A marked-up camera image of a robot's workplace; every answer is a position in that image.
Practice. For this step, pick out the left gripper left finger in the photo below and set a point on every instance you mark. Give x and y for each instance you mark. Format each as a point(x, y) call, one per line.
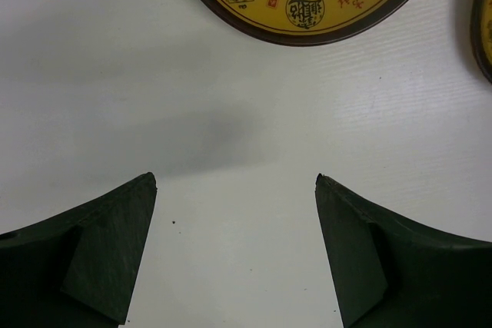
point(78, 268)

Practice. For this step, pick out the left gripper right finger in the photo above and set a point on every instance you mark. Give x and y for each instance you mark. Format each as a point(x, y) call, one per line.
point(391, 271)

